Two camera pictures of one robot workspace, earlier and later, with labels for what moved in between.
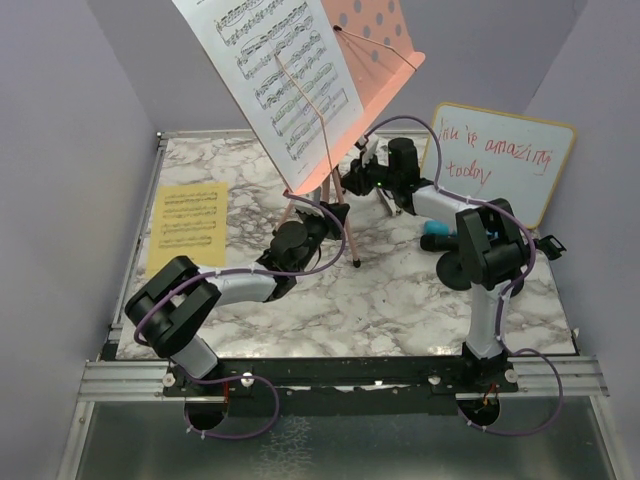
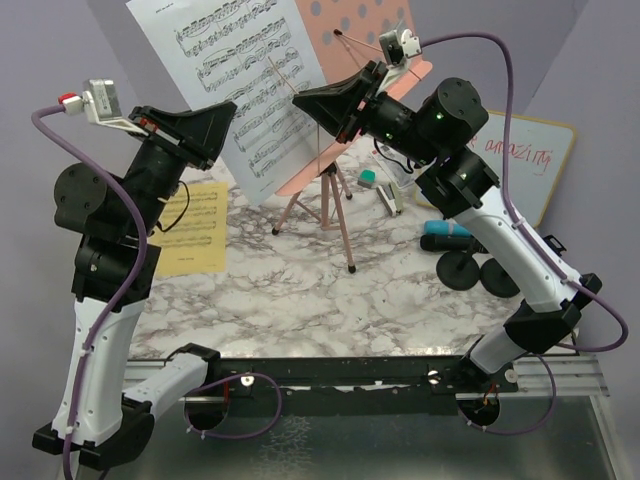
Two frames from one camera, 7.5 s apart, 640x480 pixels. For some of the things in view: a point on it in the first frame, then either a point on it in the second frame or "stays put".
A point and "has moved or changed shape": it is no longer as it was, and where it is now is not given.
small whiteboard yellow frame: (495, 157) stays put
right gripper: (355, 179) -> (336, 105)
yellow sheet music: (189, 220) stays put
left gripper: (333, 228) -> (195, 136)
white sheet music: (284, 61) has moved or changed shape
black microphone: (436, 243) stays put
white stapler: (389, 200) stays put
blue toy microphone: (436, 227) stays put
